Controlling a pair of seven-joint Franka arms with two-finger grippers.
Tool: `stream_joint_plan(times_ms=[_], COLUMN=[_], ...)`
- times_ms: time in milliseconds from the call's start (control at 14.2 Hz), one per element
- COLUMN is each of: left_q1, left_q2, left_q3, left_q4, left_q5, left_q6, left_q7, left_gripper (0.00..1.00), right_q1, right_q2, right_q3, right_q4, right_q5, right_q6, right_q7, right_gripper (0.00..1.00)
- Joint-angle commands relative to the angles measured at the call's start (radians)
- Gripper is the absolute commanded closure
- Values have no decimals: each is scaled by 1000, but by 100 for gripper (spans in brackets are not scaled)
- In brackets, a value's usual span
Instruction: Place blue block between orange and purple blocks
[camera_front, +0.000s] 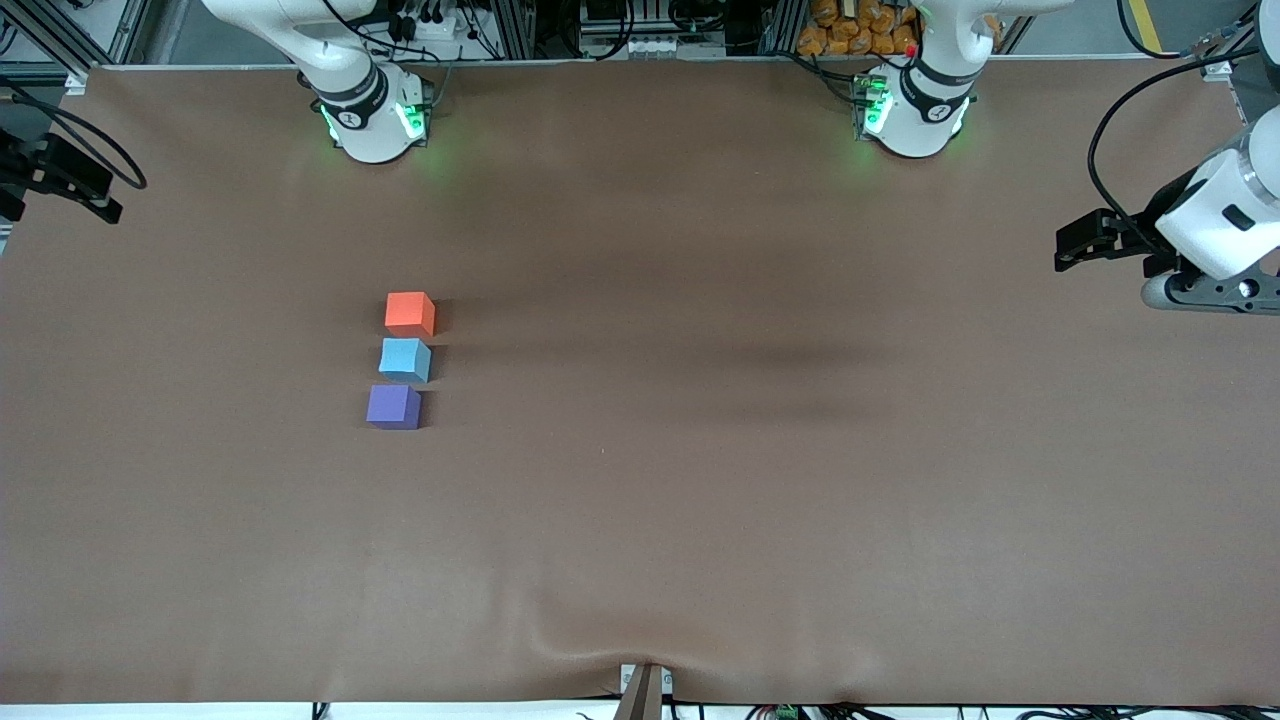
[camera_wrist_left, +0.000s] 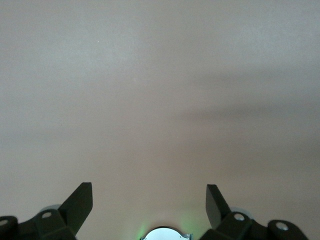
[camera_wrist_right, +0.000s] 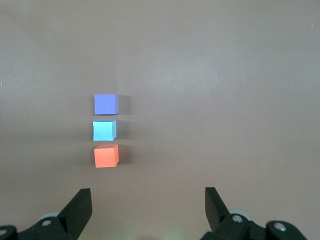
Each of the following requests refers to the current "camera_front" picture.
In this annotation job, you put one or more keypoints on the white corner bracket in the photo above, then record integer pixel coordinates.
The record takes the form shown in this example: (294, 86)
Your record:
(1218, 66)
(76, 82)

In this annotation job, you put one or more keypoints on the aluminium frame post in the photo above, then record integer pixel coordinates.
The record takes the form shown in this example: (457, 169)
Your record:
(780, 25)
(515, 30)

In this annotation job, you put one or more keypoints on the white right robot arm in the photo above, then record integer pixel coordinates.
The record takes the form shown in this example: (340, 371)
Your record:
(370, 140)

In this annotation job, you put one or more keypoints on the white terminal strip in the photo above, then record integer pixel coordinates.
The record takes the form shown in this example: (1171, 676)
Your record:
(640, 47)

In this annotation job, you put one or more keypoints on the blue foam block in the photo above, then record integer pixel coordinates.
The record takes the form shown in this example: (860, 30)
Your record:
(404, 358)

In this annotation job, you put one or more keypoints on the white power strip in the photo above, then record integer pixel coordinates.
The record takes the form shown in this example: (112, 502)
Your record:
(440, 28)

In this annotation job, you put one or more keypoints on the orange foam block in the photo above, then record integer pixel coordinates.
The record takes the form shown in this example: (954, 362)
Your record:
(410, 313)

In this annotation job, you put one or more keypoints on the orange bag pile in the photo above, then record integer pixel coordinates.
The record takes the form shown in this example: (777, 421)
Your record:
(850, 40)

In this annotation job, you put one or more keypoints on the grey base connector box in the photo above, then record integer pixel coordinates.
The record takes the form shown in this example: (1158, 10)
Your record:
(865, 95)

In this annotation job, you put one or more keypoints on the brown mounting post with bracket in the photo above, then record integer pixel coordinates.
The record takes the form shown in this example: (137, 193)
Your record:
(645, 695)

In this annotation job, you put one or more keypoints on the purple foam block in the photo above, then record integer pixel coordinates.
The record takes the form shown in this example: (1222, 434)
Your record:
(393, 407)

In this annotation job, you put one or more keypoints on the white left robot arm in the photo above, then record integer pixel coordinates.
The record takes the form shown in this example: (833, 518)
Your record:
(925, 120)

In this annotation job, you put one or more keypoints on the brown table cover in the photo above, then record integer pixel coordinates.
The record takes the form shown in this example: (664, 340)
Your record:
(700, 500)

